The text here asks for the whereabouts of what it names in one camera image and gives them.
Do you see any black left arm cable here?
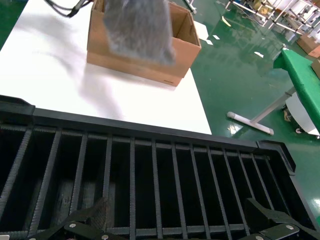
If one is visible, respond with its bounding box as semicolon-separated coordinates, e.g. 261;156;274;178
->
44;0;76;18
53;0;94;16

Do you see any dark translucent antistatic bag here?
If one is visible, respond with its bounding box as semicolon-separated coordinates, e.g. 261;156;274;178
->
103;0;177;67

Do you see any white table leg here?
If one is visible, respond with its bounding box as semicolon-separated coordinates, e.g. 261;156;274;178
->
226;86;298;137

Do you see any open brown cardboard box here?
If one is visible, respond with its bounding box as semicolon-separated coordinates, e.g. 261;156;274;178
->
86;0;202;88

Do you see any black slotted container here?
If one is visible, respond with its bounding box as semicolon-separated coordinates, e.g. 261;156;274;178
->
0;94;320;240

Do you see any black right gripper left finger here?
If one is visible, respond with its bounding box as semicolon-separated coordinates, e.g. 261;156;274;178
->
28;196;119;240

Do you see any white pipe rack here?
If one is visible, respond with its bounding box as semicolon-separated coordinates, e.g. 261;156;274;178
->
224;0;320;35

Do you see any small cardboard box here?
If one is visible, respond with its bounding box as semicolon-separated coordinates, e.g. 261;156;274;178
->
296;32;320;57

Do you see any white round wheeled object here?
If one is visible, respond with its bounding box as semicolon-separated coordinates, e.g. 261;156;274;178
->
284;93;320;140

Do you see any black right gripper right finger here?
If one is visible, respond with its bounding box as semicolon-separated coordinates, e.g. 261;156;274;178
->
239;197;320;240

